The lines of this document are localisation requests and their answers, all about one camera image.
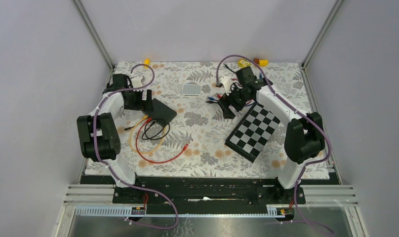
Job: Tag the yellow block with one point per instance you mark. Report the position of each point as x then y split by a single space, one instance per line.
147 61
263 63

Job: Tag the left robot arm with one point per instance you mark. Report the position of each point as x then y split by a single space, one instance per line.
98 135

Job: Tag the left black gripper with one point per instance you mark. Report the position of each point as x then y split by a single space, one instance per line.
145 105

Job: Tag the yellow block right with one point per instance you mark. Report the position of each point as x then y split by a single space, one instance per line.
263 63

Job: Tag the checkered chess board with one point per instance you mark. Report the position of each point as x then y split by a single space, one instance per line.
252 132

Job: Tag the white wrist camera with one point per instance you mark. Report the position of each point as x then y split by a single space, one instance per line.
226 83
137 81

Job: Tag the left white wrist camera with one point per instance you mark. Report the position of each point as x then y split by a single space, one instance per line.
137 81

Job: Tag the white network switch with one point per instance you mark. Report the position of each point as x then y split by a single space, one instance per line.
191 90

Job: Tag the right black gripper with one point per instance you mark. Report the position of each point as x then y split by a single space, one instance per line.
225 101

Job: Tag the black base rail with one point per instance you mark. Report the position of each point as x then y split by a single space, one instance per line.
199 195

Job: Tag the yellow block left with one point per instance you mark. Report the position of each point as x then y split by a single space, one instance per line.
147 61

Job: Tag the yellow patterned cube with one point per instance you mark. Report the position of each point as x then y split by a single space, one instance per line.
244 63

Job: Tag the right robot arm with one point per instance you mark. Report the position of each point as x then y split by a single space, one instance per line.
304 137

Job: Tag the black router box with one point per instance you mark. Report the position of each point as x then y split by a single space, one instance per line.
161 113

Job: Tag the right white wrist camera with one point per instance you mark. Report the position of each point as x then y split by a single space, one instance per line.
226 83

